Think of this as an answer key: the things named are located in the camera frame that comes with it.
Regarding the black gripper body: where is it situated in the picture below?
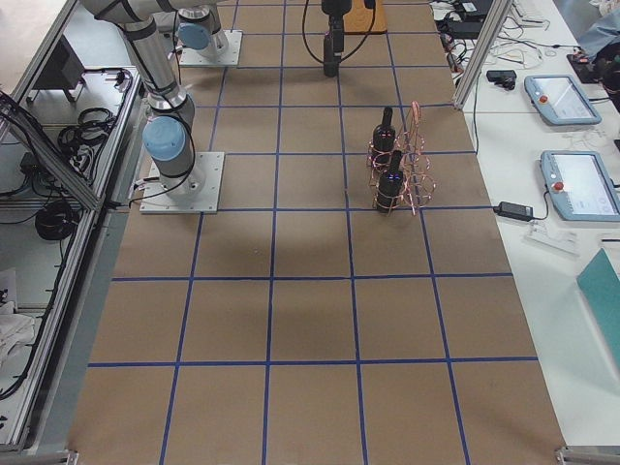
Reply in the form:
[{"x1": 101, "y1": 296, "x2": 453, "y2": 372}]
[{"x1": 321, "y1": 0, "x2": 352, "y2": 29}]

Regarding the dark wine bottle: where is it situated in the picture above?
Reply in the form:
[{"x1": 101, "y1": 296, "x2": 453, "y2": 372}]
[
  {"x1": 371, "y1": 107, "x2": 396, "y2": 165},
  {"x1": 376, "y1": 150, "x2": 404, "y2": 213},
  {"x1": 323, "y1": 24, "x2": 345, "y2": 78}
]

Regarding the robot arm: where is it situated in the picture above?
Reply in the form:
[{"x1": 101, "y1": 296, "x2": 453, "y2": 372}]
[
  {"x1": 82, "y1": 1, "x2": 203, "y2": 196},
  {"x1": 173, "y1": 1, "x2": 353, "y2": 64}
]

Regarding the wooden tray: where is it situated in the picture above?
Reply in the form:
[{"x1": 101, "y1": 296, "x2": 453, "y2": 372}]
[{"x1": 344, "y1": 0, "x2": 388, "y2": 35}]

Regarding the upper teach pendant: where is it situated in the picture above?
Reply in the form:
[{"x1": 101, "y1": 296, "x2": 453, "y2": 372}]
[{"x1": 524, "y1": 75, "x2": 602, "y2": 126}]

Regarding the teach pendant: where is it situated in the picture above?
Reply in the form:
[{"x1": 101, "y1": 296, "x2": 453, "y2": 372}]
[
  {"x1": 540, "y1": 150, "x2": 619, "y2": 223},
  {"x1": 524, "y1": 75, "x2": 602, "y2": 126}
]

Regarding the black power adapter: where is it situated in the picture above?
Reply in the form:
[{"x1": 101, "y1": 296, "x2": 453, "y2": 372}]
[{"x1": 493, "y1": 201, "x2": 534, "y2": 222}]

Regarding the lower teach pendant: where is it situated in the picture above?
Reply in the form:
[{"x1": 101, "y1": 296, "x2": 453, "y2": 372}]
[{"x1": 540, "y1": 150, "x2": 619, "y2": 223}]

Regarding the teal folder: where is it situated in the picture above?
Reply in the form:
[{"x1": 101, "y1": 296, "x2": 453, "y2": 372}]
[{"x1": 576, "y1": 249, "x2": 619, "y2": 358}]

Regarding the black braided cable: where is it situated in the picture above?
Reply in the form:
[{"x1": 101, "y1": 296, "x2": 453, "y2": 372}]
[{"x1": 302, "y1": 0, "x2": 378, "y2": 65}]

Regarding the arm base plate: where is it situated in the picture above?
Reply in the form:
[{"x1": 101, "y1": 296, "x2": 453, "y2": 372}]
[
  {"x1": 180, "y1": 29, "x2": 243, "y2": 68},
  {"x1": 139, "y1": 152, "x2": 225, "y2": 214}
]

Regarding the aluminium frame post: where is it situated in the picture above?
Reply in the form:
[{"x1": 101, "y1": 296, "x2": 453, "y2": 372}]
[{"x1": 452, "y1": 0, "x2": 512, "y2": 109}]

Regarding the copper wire bottle basket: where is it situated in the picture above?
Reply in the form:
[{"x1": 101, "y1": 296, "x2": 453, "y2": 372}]
[{"x1": 366, "y1": 101, "x2": 436, "y2": 215}]

